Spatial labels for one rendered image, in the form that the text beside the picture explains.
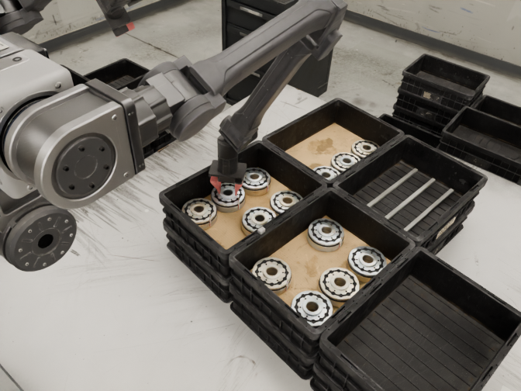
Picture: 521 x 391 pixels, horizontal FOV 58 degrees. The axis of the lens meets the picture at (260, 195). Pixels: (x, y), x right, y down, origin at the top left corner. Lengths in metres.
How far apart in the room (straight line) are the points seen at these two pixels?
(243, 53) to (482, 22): 3.71
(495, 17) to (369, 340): 3.51
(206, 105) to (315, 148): 0.98
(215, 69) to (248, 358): 0.78
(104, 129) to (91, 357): 0.82
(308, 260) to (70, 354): 0.67
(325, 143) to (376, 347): 0.79
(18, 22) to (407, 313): 1.10
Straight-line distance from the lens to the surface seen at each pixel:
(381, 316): 1.24
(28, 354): 1.39
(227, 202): 1.40
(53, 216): 0.97
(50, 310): 1.45
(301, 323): 1.07
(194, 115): 0.72
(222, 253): 1.18
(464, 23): 4.46
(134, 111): 0.63
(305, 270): 1.28
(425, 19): 4.57
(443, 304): 1.32
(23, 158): 0.64
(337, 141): 1.73
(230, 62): 0.79
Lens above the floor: 1.83
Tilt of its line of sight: 43 degrees down
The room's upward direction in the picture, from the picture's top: 3 degrees clockwise
